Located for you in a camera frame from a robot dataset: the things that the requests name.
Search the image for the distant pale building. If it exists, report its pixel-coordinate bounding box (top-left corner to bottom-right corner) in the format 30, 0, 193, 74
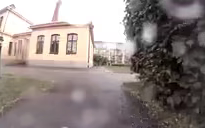
93, 40, 133, 66

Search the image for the leaf-strewn grass strip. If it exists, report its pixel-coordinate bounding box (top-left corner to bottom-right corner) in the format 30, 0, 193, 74
123, 81, 191, 128

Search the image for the small green bush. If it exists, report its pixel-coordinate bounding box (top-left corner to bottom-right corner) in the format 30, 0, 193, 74
93, 53, 110, 67

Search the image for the wet grey asphalt path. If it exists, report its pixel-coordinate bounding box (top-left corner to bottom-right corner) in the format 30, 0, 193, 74
0, 64, 164, 128

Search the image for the distant grass patch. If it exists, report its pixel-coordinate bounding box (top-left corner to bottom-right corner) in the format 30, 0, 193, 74
104, 64, 133, 74

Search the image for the cream building with chimney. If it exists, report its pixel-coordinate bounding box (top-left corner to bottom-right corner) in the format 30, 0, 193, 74
0, 0, 96, 69

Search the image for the grass lawn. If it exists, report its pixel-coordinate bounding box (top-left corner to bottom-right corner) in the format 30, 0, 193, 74
0, 74, 54, 118

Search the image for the large dark green bush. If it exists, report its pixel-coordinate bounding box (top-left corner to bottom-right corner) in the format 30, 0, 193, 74
122, 0, 205, 128

